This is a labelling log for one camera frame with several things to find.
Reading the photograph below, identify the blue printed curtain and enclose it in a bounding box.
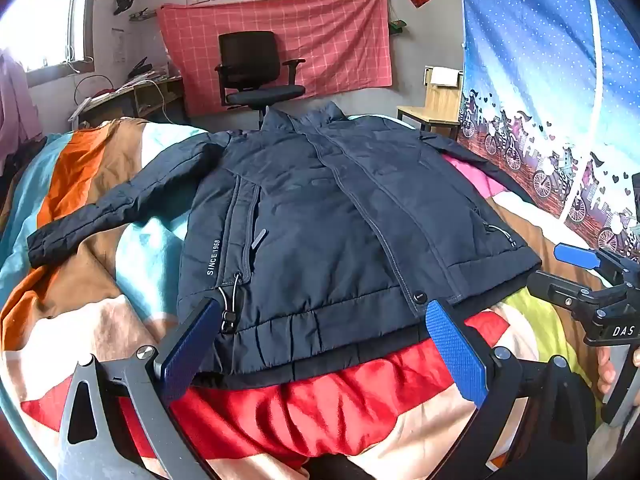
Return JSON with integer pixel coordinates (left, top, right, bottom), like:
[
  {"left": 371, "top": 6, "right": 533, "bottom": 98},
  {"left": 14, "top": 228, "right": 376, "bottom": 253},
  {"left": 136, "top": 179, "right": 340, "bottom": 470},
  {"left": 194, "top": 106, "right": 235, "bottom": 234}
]
[{"left": 459, "top": 0, "right": 640, "bottom": 266}]

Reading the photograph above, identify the white box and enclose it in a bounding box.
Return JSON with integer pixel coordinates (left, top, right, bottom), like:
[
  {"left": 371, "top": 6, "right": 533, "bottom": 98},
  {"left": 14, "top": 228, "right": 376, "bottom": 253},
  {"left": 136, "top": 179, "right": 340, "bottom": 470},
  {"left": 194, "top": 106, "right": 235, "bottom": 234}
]
[{"left": 430, "top": 67, "right": 463, "bottom": 88}]

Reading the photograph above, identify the thin wire hoop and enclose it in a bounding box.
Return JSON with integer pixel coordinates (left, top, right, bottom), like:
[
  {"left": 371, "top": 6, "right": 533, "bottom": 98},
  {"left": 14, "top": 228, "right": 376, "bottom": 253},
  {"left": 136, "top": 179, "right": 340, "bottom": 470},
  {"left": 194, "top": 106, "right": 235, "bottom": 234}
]
[{"left": 75, "top": 75, "right": 115, "bottom": 103}]

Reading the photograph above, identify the wooden chair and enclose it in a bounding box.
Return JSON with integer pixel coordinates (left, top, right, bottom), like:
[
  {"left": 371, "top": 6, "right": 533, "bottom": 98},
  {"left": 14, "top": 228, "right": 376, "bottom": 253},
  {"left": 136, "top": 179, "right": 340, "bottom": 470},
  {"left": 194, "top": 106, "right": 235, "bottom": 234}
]
[{"left": 396, "top": 66, "right": 463, "bottom": 140}]

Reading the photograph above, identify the pink hanging garment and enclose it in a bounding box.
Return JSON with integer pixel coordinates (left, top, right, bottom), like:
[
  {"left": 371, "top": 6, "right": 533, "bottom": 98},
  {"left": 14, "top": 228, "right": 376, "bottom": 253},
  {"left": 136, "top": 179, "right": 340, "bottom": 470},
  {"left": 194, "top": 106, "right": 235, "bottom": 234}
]
[{"left": 0, "top": 49, "right": 45, "bottom": 176}]

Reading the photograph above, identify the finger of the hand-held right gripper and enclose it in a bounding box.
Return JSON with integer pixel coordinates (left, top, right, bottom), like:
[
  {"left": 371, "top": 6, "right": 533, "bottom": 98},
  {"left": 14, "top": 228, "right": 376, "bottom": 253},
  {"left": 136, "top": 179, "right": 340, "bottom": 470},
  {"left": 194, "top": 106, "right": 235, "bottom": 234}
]
[
  {"left": 553, "top": 243, "right": 626, "bottom": 283},
  {"left": 527, "top": 270, "right": 603, "bottom": 313}
]

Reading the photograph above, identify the person's right hand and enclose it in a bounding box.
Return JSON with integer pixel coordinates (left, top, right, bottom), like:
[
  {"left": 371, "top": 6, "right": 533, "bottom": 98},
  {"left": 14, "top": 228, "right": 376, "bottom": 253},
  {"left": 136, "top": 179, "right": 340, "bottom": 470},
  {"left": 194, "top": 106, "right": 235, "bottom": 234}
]
[{"left": 597, "top": 346, "right": 618, "bottom": 395}]

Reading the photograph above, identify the colourful striped blanket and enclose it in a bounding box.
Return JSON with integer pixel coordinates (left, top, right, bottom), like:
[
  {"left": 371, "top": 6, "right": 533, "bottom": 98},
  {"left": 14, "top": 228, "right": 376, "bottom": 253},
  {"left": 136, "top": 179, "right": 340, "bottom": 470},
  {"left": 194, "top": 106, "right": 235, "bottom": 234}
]
[{"left": 0, "top": 115, "right": 616, "bottom": 480}]

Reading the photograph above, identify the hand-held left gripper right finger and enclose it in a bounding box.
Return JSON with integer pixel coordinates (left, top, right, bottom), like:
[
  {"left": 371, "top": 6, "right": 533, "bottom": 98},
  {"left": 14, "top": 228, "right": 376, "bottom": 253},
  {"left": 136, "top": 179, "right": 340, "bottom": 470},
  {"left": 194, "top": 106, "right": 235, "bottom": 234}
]
[{"left": 425, "top": 300, "right": 588, "bottom": 480}]

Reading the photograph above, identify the white cable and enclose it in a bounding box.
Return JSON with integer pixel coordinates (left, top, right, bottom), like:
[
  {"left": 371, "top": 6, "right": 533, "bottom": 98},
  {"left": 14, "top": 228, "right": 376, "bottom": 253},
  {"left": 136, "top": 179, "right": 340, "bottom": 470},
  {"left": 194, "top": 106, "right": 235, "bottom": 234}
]
[{"left": 140, "top": 79, "right": 168, "bottom": 123}]

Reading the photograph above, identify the pink checked wall cloth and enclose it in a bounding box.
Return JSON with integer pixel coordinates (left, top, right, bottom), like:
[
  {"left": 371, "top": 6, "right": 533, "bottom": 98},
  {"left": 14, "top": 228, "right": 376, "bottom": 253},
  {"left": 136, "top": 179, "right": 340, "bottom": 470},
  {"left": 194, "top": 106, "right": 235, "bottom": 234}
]
[{"left": 156, "top": 0, "right": 393, "bottom": 117}]

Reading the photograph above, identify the navy padded jacket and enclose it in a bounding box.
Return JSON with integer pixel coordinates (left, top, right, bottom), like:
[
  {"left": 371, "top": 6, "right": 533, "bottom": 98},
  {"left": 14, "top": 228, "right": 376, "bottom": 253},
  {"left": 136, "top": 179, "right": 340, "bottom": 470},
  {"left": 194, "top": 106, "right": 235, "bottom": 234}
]
[{"left": 27, "top": 101, "right": 543, "bottom": 390}]

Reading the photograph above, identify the wooden desk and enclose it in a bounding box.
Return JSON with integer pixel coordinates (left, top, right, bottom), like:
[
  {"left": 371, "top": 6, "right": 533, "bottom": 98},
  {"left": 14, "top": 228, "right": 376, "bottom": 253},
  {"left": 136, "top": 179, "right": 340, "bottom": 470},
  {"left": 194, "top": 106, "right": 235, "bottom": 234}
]
[{"left": 70, "top": 76, "right": 188, "bottom": 128}]

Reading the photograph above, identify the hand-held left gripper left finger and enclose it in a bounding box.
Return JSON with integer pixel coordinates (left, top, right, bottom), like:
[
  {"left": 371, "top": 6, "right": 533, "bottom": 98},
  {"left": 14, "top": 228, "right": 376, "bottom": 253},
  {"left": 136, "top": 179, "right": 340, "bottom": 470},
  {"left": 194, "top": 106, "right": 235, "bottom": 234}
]
[{"left": 57, "top": 297, "right": 223, "bottom": 480}]

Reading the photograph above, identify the black office chair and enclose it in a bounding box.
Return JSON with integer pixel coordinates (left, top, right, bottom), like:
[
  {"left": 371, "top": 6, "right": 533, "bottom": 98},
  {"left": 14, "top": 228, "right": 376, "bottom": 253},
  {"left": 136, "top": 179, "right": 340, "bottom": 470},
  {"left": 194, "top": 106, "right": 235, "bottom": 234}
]
[{"left": 215, "top": 31, "right": 307, "bottom": 128}]

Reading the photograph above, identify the window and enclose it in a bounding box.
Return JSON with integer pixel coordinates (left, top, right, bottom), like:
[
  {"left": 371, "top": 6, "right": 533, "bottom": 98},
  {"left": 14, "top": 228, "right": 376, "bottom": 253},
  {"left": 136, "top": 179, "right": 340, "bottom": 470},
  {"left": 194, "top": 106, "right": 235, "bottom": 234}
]
[{"left": 0, "top": 0, "right": 96, "bottom": 86}]

